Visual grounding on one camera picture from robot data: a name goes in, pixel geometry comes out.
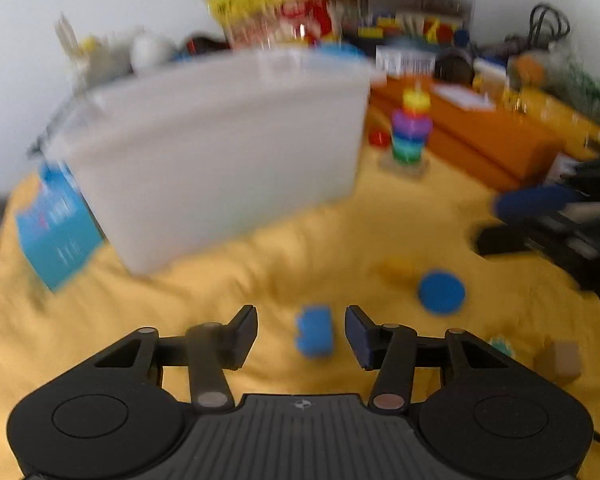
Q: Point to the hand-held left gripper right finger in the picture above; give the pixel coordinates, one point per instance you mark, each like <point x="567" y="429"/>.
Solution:
<point x="361" y="337"/>

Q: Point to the yellow blanket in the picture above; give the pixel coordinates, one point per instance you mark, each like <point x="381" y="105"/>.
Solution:
<point x="220" y="280"/>

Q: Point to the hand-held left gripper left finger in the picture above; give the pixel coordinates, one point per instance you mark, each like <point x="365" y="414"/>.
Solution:
<point x="242" y="337"/>

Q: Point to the orange round object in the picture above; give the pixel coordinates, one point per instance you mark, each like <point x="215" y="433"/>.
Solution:
<point x="527" y="70"/>

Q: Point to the white ball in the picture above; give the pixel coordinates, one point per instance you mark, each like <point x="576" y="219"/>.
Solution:
<point x="152" y="52"/>

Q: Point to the yellow red toy package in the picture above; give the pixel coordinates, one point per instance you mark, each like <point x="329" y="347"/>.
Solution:
<point x="275" y="10"/>

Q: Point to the yellow toy brick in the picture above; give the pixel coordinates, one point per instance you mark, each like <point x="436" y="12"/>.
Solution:
<point x="397" y="267"/>

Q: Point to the blue lid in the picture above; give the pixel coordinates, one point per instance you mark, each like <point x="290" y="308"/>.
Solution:
<point x="342" y="50"/>

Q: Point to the orange box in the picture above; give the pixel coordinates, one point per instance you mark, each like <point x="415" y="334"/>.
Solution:
<point x="480" y="145"/>

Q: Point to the white object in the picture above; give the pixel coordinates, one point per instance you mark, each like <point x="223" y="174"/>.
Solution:
<point x="561" y="167"/>

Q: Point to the white paper sheet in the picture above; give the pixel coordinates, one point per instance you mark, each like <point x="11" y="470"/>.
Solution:
<point x="462" y="97"/>

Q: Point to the white plastic storage bin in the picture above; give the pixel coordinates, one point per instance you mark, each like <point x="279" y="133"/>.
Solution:
<point x="210" y="160"/>

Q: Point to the white rabbit toy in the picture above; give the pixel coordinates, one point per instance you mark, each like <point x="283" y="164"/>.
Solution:
<point x="95" y="60"/>

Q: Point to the green net bag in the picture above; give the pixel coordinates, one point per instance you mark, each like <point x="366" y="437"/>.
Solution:
<point x="582" y="85"/>

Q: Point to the brown wooden block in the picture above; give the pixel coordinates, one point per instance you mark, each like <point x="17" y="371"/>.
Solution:
<point x="560" y="360"/>

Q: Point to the white striped box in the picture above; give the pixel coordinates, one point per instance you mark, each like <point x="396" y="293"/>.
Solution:
<point x="405" y="61"/>

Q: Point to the black red object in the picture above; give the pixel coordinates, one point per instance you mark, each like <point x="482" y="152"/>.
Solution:
<point x="207" y="45"/>

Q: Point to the yellow long box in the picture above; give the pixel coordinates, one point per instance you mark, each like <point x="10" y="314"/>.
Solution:
<point x="565" y="115"/>

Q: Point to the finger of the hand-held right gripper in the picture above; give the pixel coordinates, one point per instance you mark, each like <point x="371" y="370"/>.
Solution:
<point x="530" y="202"/>
<point x="500" y="241"/>

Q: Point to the clear case of coloured blocks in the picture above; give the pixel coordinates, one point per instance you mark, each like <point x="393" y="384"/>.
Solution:
<point x="405" y="5"/>

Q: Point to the black round object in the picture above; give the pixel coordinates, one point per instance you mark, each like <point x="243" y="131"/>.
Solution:
<point x="454" y="67"/>

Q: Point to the blue toy brick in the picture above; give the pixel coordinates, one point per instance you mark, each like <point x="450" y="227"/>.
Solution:
<point x="315" y="332"/>

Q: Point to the teal gear toy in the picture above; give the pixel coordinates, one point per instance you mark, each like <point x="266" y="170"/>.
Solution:
<point x="501" y="347"/>

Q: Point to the blue round disc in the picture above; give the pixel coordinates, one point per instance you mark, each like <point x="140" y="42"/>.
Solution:
<point x="441" y="292"/>

